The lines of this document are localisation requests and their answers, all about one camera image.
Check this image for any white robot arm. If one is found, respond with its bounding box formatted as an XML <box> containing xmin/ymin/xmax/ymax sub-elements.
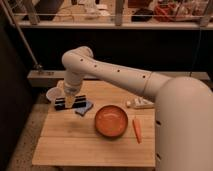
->
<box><xmin>62</xmin><ymin>46</ymin><xmax>213</xmax><ymax>171</ymax></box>

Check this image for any wooden table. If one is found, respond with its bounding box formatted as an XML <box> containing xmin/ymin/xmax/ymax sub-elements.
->
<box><xmin>32</xmin><ymin>81</ymin><xmax>155</xmax><ymax>167</ymax></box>

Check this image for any metal diagonal pole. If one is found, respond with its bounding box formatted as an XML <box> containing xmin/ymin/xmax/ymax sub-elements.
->
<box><xmin>0</xmin><ymin>0</ymin><xmax>53</xmax><ymax>75</ymax></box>

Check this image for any orange carrot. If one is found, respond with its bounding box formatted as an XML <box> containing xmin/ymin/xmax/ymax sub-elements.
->
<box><xmin>132</xmin><ymin>117</ymin><xmax>142</xmax><ymax>144</ymax></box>

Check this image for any orange bowl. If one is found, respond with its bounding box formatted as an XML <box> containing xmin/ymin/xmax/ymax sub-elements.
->
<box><xmin>94</xmin><ymin>105</ymin><xmax>128</xmax><ymax>138</ymax></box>

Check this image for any upper workbench shelf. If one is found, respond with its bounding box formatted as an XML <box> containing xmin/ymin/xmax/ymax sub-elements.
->
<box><xmin>5</xmin><ymin>0</ymin><xmax>213</xmax><ymax>30</ymax></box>

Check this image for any blue sponge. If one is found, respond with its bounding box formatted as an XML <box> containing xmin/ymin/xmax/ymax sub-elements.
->
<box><xmin>75</xmin><ymin>101</ymin><xmax>93</xmax><ymax>116</ymax></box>

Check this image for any grey metal rail beam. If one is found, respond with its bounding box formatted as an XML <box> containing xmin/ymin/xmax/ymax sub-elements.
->
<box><xmin>27</xmin><ymin>70</ymin><xmax>213</xmax><ymax>88</ymax></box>

